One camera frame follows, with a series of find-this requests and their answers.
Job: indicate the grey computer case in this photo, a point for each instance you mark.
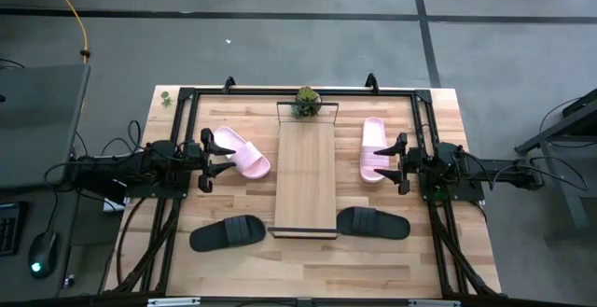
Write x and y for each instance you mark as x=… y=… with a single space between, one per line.
x=37 y=120

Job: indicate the small green plant sprig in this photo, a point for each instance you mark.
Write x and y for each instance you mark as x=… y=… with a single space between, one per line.
x=166 y=99

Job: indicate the potted succulent plant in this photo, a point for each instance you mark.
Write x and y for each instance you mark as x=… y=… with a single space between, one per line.
x=306 y=101

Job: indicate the silver metal bracket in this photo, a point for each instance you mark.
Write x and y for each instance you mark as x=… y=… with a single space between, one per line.
x=173 y=302
x=434 y=302

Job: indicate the black frame table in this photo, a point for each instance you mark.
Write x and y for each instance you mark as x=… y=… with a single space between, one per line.
x=566 y=125

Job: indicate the black computer mouse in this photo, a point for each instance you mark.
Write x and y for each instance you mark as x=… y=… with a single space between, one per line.
x=43 y=255

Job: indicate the black aluminium rig frame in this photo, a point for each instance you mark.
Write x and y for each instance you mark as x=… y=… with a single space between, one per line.
x=233 y=92

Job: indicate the dark grey desk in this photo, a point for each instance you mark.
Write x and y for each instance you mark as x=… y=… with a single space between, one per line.
x=79 y=232

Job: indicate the black keyboard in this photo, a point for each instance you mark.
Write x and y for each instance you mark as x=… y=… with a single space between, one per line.
x=8 y=230

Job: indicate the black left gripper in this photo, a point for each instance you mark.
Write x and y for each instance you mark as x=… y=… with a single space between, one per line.
x=198 y=157

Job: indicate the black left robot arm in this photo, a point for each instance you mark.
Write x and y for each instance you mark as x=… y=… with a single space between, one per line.
x=154 y=157

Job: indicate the white paper sheet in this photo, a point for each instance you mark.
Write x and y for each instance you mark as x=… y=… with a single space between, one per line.
x=114 y=202

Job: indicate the black slide sandal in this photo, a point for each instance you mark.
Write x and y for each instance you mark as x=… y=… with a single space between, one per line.
x=373 y=223
x=228 y=232

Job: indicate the wooden shelf with black frame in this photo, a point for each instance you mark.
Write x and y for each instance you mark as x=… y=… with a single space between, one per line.
x=305 y=176

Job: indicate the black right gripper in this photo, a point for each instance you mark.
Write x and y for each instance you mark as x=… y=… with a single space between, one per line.
x=415 y=162

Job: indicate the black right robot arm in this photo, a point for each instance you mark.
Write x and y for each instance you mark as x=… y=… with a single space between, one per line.
x=490 y=167

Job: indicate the pink slide sandal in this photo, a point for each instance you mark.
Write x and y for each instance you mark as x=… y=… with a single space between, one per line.
x=373 y=134
x=249 y=160

